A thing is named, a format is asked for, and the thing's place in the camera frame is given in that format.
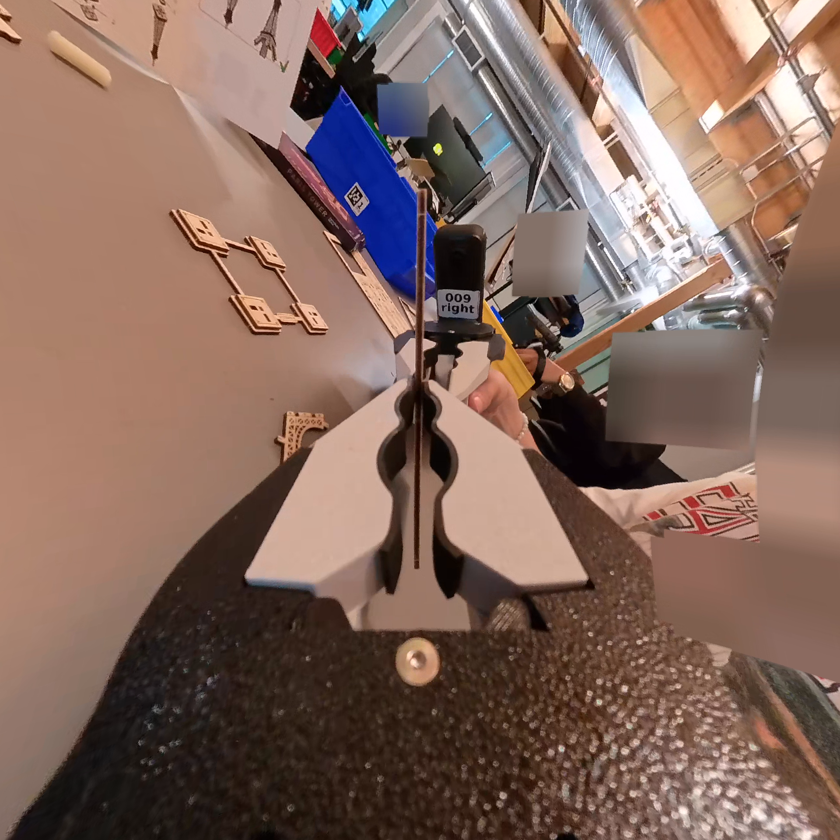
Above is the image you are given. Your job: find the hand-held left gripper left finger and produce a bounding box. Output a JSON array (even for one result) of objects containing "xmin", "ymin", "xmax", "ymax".
[{"xmin": 245, "ymin": 381, "xmax": 421, "ymax": 631}]

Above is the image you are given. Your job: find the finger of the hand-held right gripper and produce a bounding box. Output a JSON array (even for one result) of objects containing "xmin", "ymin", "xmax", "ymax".
[
  {"xmin": 430, "ymin": 340, "xmax": 491, "ymax": 401},
  {"xmin": 394, "ymin": 330, "xmax": 420, "ymax": 388}
]

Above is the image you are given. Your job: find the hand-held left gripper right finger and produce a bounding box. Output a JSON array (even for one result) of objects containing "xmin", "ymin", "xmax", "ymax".
[{"xmin": 419, "ymin": 381, "xmax": 590, "ymax": 631}]

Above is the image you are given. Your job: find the thin wooden puzzle sheet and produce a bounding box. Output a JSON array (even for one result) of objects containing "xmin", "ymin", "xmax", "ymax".
[{"xmin": 413, "ymin": 187, "xmax": 429, "ymax": 571}]

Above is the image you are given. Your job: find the person's right hand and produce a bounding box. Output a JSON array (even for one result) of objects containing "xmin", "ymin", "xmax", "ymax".
[{"xmin": 469, "ymin": 377, "xmax": 531, "ymax": 451}]

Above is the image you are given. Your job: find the yellow plastic bin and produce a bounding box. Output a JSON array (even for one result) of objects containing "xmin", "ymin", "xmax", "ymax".
[{"xmin": 489, "ymin": 305, "xmax": 534, "ymax": 399}]

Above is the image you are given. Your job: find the laser-cut wooden parts sheet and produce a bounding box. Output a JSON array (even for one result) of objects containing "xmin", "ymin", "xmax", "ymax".
[{"xmin": 323, "ymin": 230, "xmax": 417, "ymax": 340}]

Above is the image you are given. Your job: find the wooden arch puzzle piece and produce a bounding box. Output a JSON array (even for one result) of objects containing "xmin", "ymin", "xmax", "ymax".
[{"xmin": 274, "ymin": 410, "xmax": 329, "ymax": 466}]

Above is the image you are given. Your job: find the black monitor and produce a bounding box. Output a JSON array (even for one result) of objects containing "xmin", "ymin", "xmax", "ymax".
[{"xmin": 420, "ymin": 105, "xmax": 494, "ymax": 206}]

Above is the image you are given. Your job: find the person's white printed t-shirt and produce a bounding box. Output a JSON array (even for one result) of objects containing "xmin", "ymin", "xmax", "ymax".
[{"xmin": 577, "ymin": 474, "xmax": 762, "ymax": 546}]

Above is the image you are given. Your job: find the silver ventilation pipe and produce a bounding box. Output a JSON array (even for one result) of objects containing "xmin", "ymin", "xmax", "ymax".
[{"xmin": 446, "ymin": 0, "xmax": 634, "ymax": 312}]

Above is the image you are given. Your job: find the blue plastic bin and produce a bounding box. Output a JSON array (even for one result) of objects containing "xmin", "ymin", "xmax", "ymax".
[{"xmin": 305, "ymin": 88, "xmax": 441, "ymax": 293}]

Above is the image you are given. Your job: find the purple puzzle box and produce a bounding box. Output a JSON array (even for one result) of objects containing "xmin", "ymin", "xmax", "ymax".
[{"xmin": 276, "ymin": 131, "xmax": 367, "ymax": 254}]

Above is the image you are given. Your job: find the wooden beam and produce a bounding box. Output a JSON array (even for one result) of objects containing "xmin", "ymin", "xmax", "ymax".
[{"xmin": 558, "ymin": 256, "xmax": 733, "ymax": 372}]

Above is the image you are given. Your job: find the red plastic bin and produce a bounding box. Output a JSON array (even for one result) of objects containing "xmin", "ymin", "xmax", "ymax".
[{"xmin": 308, "ymin": 8, "xmax": 343, "ymax": 61}]

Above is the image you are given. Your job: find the white instruction sheet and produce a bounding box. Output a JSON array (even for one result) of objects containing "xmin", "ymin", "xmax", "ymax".
[{"xmin": 51, "ymin": 0, "xmax": 334, "ymax": 148}]

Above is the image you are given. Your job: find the white wax stick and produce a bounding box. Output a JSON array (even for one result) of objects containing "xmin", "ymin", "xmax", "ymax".
[{"xmin": 47, "ymin": 29, "xmax": 112, "ymax": 89}]

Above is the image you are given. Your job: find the large silver ventilation duct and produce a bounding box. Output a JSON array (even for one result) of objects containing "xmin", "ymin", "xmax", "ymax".
[{"xmin": 564, "ymin": 0, "xmax": 788, "ymax": 329}]

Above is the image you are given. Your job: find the wooden four-square base frame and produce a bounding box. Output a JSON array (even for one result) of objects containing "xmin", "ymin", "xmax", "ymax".
[{"xmin": 169, "ymin": 209, "xmax": 330, "ymax": 336}]

